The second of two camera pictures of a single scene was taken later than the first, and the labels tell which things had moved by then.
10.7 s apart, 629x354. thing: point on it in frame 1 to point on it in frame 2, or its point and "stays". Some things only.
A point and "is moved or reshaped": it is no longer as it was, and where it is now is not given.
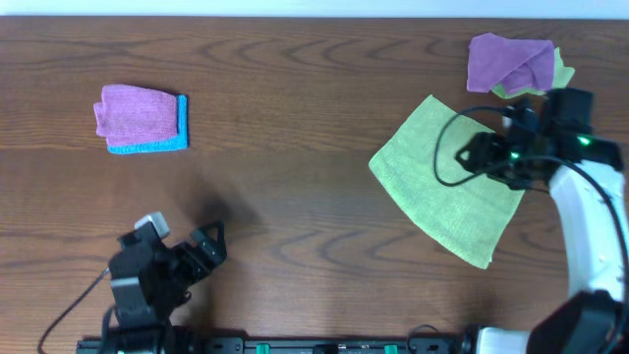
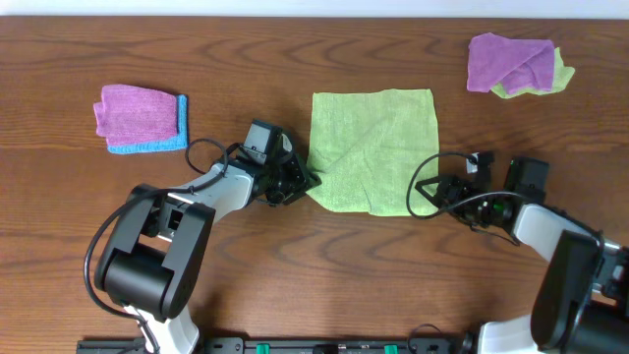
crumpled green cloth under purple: x=561 y=78 stays
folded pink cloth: x=130 y=114 stays
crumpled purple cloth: x=517 y=65 stays
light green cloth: x=469 y=220 is moved or reshaped
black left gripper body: x=195 y=254 to x=296 y=174
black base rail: x=241 y=345 stays
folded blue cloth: x=180 y=142 stays
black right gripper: x=481 y=152 to x=461 y=187
